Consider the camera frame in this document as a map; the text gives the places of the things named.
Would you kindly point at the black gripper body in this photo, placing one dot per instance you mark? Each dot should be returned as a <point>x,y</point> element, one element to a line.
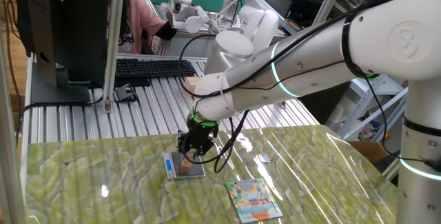
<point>200,135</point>

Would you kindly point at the large wooden block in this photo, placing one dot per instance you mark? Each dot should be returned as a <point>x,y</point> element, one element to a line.
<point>191,82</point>

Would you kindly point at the person in pink shirt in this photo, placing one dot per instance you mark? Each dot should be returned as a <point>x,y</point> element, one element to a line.
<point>141,20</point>

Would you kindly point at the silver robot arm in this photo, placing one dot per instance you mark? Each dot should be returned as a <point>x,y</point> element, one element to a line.
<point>310,72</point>

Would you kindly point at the white handheld controller device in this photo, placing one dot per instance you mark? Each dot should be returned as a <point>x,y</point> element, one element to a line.
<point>193,22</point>

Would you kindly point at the black power adapter box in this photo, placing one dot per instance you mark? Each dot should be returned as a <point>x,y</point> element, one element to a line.
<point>387,163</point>

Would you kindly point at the black keyboard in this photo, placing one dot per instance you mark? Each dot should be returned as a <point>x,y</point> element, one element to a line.
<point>155,68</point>

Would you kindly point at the cartoon bus puzzle board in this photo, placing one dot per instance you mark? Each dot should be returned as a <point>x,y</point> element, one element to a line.
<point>253,200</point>

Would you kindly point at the small wooden cube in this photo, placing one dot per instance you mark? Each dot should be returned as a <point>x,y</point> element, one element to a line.
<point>186,166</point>

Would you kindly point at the silver digital pocket scale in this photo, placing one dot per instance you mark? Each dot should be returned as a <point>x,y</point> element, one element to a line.
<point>199,172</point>

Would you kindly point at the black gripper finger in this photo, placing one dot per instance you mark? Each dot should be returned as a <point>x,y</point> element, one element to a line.
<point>205,150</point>
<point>182,143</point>

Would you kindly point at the black computer case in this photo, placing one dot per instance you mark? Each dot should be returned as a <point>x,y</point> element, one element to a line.
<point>327,110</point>

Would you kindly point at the green marble pattern mat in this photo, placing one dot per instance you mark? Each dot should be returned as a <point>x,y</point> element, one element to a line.
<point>103,169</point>

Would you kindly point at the brown cardboard box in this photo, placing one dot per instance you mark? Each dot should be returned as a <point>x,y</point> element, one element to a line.
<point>365,148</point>

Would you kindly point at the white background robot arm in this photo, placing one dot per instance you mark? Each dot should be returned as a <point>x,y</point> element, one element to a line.
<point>262,24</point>

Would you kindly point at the black computer monitor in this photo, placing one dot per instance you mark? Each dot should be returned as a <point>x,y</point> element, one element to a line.
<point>79,27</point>

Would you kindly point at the black phone stand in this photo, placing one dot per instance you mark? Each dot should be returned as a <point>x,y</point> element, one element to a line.
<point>124,93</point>

